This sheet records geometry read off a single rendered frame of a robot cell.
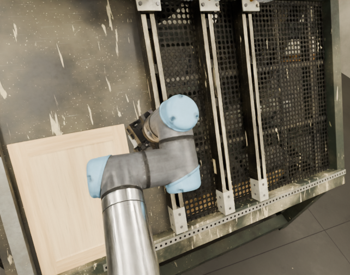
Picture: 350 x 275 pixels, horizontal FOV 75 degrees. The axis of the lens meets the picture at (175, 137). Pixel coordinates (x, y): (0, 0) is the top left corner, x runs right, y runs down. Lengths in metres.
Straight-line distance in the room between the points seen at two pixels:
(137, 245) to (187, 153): 0.19
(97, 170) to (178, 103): 0.19
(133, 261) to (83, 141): 0.72
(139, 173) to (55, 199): 0.68
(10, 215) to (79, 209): 0.24
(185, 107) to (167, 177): 0.14
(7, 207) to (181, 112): 0.81
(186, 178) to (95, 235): 0.76
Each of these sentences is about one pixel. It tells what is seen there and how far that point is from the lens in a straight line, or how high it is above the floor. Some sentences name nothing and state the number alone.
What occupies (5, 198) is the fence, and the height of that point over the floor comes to 1.19.
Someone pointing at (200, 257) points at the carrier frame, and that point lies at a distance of 1.98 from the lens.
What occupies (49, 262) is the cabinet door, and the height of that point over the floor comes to 0.94.
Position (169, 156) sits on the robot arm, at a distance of 0.44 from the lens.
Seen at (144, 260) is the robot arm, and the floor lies 1.67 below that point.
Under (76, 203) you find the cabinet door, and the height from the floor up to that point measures 1.10.
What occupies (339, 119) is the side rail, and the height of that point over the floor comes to 1.17.
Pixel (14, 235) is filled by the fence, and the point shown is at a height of 1.08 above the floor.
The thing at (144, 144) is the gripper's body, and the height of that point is 1.56.
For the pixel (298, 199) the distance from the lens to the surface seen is 1.68.
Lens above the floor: 2.02
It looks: 45 degrees down
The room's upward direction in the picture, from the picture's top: 11 degrees clockwise
